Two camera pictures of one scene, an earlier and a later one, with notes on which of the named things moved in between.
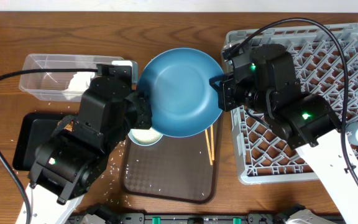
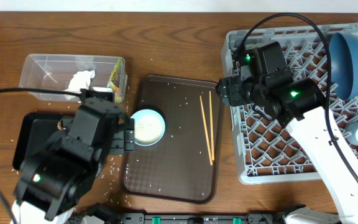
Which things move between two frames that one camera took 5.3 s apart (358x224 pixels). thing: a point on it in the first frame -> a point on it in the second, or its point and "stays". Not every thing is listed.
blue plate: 176,83 -> 349,65
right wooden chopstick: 212,142 stays
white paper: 81,81 stays
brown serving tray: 174,168 stays
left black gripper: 146,110 -> 126,135
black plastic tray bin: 35,129 stays
